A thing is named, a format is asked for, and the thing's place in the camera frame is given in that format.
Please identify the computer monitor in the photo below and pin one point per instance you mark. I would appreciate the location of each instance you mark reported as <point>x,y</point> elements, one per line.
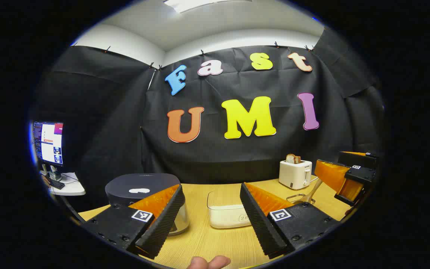
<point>49,144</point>

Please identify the white side table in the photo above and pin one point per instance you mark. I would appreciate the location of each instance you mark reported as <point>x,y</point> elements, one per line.
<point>73,186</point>

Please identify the ceiling light panel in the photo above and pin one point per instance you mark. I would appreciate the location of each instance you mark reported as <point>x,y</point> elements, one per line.
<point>192,4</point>

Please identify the clear plastic container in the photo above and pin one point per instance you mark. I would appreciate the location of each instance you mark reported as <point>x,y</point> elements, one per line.
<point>222,201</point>

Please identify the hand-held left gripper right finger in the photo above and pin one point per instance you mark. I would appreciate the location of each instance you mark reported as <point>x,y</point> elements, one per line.
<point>259,220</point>

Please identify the dark silver rice cooker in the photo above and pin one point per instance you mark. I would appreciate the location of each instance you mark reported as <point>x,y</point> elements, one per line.
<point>140,183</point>

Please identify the toast slice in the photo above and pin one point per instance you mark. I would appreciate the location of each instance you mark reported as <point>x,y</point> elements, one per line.
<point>292,158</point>

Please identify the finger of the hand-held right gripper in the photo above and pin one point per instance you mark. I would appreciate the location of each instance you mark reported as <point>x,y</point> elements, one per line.
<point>358,159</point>
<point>360,175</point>

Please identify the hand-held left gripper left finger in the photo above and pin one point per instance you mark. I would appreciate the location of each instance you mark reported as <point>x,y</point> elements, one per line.
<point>162,220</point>

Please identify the white toaster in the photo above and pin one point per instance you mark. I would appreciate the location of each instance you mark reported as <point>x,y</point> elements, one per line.
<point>293,173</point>

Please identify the small teal box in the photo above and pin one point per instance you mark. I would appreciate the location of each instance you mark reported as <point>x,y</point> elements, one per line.
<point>55,174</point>

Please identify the black keyboard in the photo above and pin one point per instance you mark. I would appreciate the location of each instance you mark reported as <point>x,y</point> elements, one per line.
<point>56,184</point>

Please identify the wooden spoon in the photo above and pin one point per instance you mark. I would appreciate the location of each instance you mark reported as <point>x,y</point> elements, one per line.
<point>314,190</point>

